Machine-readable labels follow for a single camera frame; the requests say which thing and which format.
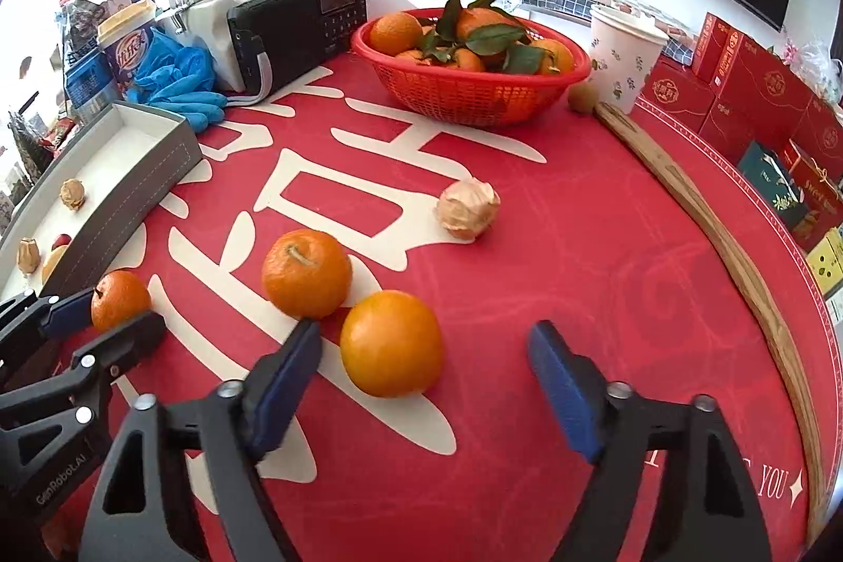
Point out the purple milk tea cup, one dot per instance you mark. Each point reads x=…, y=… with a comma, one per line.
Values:
x=128, y=45

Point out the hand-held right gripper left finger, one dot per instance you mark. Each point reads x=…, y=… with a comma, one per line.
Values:
x=283, y=391

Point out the small tangerine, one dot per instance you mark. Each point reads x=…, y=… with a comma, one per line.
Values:
x=122, y=298

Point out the grey cardboard tray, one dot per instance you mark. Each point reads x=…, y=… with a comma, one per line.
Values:
x=132, y=187

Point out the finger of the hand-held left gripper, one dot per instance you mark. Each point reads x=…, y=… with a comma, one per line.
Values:
x=66, y=312
x=125, y=341

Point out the blue rubber gloves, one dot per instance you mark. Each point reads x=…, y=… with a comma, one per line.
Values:
x=178, y=75

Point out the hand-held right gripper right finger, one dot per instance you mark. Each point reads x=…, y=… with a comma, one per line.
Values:
x=566, y=391

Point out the bean patterned bag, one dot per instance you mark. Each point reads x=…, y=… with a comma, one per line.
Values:
x=23, y=140

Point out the red green snack packet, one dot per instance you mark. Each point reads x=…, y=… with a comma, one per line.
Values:
x=59, y=131

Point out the clear plastic bag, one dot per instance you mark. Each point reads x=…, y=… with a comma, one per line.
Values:
x=820, y=68

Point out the small olive-brown round fruit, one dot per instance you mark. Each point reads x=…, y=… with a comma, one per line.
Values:
x=583, y=98

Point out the large clear snack bag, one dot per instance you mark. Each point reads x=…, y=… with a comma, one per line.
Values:
x=82, y=19

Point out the yellow carton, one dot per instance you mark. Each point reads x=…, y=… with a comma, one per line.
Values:
x=828, y=262

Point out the dark green gift bag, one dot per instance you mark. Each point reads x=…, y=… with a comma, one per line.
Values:
x=767, y=177

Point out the tangerine with stem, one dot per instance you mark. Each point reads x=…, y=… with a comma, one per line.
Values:
x=306, y=275

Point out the long wooden back scratcher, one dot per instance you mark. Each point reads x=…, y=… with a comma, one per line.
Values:
x=728, y=249

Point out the red cherry tomato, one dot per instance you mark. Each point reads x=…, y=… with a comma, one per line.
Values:
x=62, y=241

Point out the floral paper cup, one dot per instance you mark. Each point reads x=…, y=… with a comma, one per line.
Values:
x=622, y=61

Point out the red gift box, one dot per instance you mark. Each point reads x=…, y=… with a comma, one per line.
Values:
x=678, y=91
x=724, y=131
x=711, y=42
x=767, y=85
x=823, y=134

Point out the smooth round orange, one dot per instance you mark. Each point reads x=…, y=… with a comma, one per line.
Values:
x=392, y=345

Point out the black portable radio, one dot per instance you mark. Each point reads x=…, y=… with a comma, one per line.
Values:
x=290, y=29

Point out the white printed carton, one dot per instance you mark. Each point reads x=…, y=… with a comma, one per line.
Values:
x=835, y=308

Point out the red plastic basket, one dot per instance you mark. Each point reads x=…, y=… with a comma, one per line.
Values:
x=461, y=94

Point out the silver rabbit figurine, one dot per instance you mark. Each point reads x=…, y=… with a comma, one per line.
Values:
x=176, y=6

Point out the red gift bag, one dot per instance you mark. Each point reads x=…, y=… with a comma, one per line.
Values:
x=820, y=193

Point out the leafy tangerine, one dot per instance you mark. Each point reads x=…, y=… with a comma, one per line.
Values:
x=477, y=21
x=395, y=34
x=469, y=61
x=560, y=58

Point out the red printed tablecloth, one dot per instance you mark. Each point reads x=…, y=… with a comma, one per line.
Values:
x=593, y=272

